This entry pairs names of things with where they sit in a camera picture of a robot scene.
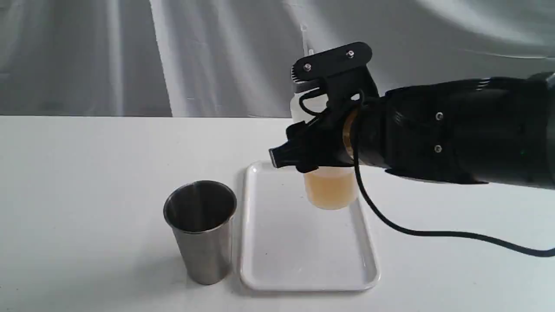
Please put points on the translucent squeeze bottle amber liquid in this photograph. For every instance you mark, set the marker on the translucent squeeze bottle amber liquid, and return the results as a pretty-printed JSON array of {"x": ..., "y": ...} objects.
[{"x": 328, "y": 188}]

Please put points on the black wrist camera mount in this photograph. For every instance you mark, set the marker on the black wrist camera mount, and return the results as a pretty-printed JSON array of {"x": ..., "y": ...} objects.
[{"x": 338, "y": 73}]

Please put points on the white plastic tray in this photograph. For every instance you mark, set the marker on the white plastic tray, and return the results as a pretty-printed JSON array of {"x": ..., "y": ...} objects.
[{"x": 289, "y": 245}]

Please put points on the grey backdrop cloth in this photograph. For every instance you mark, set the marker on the grey backdrop cloth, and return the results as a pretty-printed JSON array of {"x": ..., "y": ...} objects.
[{"x": 232, "y": 58}]

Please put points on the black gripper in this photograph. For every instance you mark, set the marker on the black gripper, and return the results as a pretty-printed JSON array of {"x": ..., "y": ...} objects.
[{"x": 315, "y": 144}]

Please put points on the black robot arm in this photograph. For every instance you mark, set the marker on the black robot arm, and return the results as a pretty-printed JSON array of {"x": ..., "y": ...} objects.
[{"x": 467, "y": 132}]

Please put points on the stainless steel cup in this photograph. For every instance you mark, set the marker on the stainless steel cup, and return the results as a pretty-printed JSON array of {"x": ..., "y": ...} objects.
[{"x": 200, "y": 215}]

